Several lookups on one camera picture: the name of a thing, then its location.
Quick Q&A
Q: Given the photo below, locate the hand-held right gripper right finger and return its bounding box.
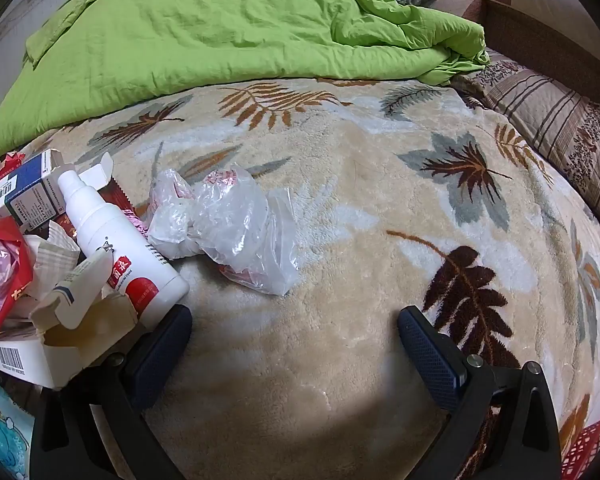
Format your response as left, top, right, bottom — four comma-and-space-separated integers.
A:
397, 305, 565, 480

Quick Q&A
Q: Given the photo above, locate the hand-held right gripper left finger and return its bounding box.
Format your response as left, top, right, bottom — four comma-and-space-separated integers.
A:
29, 304, 194, 480

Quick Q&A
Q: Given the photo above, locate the white spray bottle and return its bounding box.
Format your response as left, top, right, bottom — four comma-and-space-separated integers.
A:
57, 170, 191, 331

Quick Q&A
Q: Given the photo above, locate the white barcode carton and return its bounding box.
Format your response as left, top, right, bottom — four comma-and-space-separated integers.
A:
0, 292, 141, 391

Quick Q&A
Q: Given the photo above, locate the clear plastic bag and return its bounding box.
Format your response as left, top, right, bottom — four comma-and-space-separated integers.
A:
146, 162, 301, 297

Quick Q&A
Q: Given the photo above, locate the dark red snack packet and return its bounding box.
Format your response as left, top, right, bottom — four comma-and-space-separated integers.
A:
55, 177, 137, 241

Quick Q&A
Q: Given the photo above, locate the red plastic basket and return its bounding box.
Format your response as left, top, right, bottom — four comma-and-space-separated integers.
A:
560, 402, 600, 480

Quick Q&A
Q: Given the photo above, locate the small white teal-striped box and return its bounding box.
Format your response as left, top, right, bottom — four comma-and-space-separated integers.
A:
30, 250, 113, 331

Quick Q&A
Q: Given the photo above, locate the leaf print beige blanket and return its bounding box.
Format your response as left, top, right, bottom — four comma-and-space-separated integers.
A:
0, 77, 600, 480

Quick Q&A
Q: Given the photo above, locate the pink foil wrapper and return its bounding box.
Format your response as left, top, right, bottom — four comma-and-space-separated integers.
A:
125, 210, 153, 236

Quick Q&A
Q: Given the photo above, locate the crumpled white paper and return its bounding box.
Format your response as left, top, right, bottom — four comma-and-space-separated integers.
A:
22, 220, 81, 306

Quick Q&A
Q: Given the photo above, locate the blue cartoon packet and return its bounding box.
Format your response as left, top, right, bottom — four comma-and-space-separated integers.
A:
0, 370, 36, 480

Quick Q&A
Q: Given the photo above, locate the blue and white box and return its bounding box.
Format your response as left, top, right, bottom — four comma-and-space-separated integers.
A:
5, 149, 113, 228

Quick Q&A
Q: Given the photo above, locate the brown striped pillow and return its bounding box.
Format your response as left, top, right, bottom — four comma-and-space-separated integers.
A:
460, 47, 600, 261

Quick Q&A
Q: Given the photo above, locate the green quilt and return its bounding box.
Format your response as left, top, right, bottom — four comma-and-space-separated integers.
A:
0, 0, 491, 161

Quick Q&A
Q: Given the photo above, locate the brown beige bolster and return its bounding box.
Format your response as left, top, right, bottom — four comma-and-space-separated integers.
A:
430, 0, 600, 111

